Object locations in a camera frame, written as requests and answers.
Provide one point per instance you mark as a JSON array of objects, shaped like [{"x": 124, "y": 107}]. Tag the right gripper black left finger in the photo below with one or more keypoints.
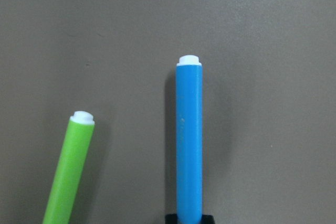
[{"x": 171, "y": 219}]

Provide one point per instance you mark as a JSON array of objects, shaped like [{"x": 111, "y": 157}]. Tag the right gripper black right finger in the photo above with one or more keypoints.
[{"x": 207, "y": 219}]

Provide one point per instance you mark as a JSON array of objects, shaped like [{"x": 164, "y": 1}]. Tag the blue marker pen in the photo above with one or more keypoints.
[{"x": 189, "y": 75}]

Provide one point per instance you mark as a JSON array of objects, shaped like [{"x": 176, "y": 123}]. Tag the green marker pen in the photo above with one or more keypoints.
[{"x": 69, "y": 168}]

